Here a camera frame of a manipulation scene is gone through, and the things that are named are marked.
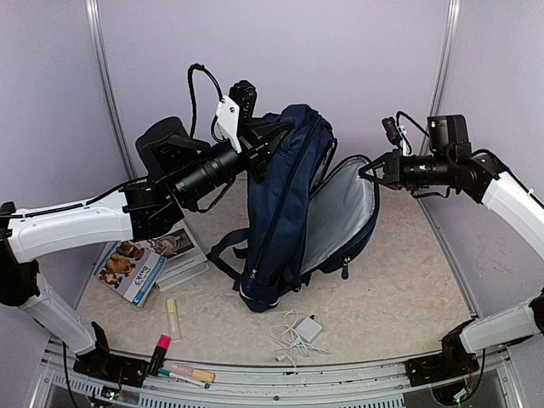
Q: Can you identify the teal pen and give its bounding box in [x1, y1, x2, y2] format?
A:
[158, 368, 210, 389]

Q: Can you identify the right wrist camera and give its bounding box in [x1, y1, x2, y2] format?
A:
[382, 116, 413, 156]

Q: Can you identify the left corner aluminium post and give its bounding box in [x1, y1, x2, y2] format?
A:
[85, 0, 136, 179]

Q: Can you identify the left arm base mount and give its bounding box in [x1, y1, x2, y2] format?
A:
[73, 322, 148, 388]

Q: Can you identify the pink black highlighter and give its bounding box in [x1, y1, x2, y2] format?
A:
[147, 335, 172, 376]

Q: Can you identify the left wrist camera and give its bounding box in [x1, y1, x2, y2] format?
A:
[210, 79, 258, 153]

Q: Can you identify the yellow highlighter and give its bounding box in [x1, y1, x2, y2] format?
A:
[167, 298, 181, 340]

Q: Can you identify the right corner aluminium post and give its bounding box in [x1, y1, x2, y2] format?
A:
[418, 0, 462, 156]

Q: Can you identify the coffee cover white book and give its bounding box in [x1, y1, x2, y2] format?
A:
[147, 221, 209, 292]

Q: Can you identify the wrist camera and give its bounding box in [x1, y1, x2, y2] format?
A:
[210, 79, 258, 153]
[382, 116, 413, 156]

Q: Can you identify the dog cover book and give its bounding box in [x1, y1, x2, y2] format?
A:
[93, 241, 166, 308]

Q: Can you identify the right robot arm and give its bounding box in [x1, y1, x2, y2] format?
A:
[359, 115, 543, 377]

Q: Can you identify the white charger cable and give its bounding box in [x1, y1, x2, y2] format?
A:
[266, 310, 331, 367]

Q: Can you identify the corner aluminium post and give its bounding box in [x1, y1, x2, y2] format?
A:
[85, 0, 136, 179]
[418, 0, 462, 156]

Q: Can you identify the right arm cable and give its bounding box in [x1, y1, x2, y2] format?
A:
[394, 110, 430, 137]

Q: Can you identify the navy blue backpack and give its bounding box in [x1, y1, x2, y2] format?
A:
[207, 104, 380, 313]

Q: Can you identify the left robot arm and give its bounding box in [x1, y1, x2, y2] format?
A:
[1, 116, 294, 378]

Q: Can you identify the metal frame rail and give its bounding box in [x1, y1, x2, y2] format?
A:
[23, 340, 527, 407]

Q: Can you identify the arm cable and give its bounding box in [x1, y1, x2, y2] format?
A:
[186, 63, 224, 139]
[394, 110, 430, 137]

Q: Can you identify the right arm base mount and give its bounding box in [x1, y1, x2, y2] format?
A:
[405, 319, 479, 387]

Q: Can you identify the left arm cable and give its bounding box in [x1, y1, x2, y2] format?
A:
[186, 63, 224, 139]

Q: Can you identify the white charger adapter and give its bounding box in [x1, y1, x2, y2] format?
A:
[295, 316, 323, 343]

